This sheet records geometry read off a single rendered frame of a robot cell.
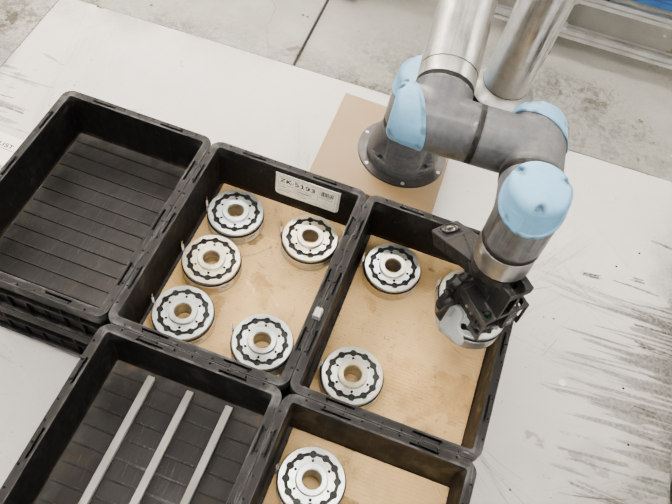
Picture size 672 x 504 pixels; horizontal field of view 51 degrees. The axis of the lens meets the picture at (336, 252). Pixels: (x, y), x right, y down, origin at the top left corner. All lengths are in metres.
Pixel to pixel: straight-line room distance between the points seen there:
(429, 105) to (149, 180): 0.70
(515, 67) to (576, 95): 1.75
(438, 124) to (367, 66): 2.02
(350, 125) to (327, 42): 1.41
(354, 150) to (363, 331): 0.44
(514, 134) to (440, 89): 0.10
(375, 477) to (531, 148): 0.57
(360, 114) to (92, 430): 0.85
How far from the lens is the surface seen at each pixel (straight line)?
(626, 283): 1.62
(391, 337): 1.24
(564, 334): 1.50
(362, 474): 1.15
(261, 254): 1.30
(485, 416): 1.13
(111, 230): 1.35
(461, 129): 0.86
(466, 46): 0.92
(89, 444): 1.18
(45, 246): 1.36
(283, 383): 1.08
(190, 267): 1.26
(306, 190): 1.31
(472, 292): 0.96
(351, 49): 2.93
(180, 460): 1.15
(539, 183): 0.81
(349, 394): 1.16
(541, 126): 0.89
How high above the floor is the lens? 1.93
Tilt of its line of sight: 57 degrees down
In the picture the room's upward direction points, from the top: 11 degrees clockwise
